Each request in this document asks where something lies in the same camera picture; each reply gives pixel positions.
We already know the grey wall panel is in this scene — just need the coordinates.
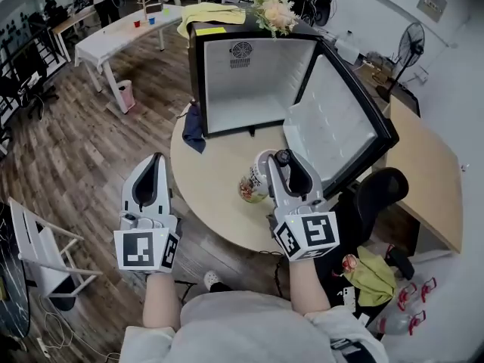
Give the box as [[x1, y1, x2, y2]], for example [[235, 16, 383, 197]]
[[416, 0, 448, 23]]

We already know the person's left forearm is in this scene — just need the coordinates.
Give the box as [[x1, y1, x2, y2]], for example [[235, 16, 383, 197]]
[[141, 271, 183, 333]]

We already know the green cloth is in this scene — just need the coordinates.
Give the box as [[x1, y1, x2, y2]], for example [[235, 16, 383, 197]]
[[354, 245, 399, 306]]

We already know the black office chair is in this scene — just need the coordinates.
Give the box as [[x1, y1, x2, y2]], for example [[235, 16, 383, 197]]
[[313, 166, 416, 319]]

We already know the person's right forearm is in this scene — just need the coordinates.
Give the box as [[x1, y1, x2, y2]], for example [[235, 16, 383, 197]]
[[288, 257, 332, 314]]

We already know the black swivel chair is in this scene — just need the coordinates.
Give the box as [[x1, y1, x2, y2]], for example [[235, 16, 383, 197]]
[[10, 42, 61, 121]]

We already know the yellow cloth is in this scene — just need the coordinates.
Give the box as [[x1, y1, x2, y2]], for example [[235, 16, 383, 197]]
[[176, 2, 247, 39]]

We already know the navy blue cloth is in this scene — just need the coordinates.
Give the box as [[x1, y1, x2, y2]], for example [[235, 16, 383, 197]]
[[181, 101, 207, 155]]

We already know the light wooden desk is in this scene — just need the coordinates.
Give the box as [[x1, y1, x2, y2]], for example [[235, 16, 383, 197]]
[[380, 95, 465, 255]]

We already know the white wooden folding chair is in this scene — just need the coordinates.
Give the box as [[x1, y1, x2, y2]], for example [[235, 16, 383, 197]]
[[8, 196, 104, 312]]

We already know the long white table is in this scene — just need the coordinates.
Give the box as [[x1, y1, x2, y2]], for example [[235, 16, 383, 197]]
[[73, 3, 187, 115]]

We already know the black standing fan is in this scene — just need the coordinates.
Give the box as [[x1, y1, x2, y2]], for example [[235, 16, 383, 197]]
[[377, 21, 427, 104]]

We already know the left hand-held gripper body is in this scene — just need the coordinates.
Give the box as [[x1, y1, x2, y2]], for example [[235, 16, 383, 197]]
[[113, 201, 181, 274]]

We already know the yellow sticky note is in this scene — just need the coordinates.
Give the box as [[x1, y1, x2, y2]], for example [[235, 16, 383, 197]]
[[195, 26, 228, 37]]

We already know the artificial flower bouquet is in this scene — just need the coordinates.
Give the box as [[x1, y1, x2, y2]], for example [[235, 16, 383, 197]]
[[248, 0, 300, 39]]

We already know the white shoe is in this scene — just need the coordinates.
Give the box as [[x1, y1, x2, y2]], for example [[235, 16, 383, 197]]
[[203, 270, 222, 291]]

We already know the pink waste bin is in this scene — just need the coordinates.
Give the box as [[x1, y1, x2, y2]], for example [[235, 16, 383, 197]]
[[116, 79, 136, 112]]

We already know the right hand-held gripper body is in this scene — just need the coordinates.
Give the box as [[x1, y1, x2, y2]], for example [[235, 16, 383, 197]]
[[267, 197, 340, 262]]

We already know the white phone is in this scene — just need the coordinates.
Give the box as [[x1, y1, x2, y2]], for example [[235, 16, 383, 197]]
[[341, 286, 357, 314]]

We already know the white floor cable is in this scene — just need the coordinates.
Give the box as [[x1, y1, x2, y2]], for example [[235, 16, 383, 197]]
[[36, 295, 123, 363]]

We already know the grey sweatshirt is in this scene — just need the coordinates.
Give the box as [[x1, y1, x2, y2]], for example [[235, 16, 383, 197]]
[[118, 290, 390, 363]]

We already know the black marble table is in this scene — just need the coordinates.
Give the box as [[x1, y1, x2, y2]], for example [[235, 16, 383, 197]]
[[0, 201, 32, 337]]

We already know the black mini fridge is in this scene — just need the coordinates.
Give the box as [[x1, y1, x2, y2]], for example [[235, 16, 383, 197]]
[[187, 16, 400, 200]]

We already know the clear jug with red handle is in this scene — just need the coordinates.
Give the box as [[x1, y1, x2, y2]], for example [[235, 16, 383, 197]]
[[419, 276, 438, 303], [396, 281, 419, 312], [377, 309, 427, 337]]

